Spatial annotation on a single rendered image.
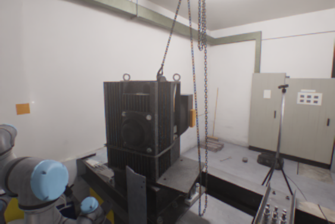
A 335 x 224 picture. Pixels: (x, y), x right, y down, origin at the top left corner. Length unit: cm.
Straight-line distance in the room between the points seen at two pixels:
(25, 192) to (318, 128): 388
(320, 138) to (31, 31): 446
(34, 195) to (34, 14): 174
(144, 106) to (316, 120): 328
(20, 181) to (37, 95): 141
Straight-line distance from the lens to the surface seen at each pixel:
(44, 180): 64
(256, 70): 398
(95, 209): 99
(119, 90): 127
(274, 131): 392
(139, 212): 122
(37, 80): 201
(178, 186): 123
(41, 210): 71
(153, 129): 110
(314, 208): 179
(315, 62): 400
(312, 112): 381
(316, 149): 397
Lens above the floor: 163
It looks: 7 degrees down
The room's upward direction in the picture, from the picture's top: straight up
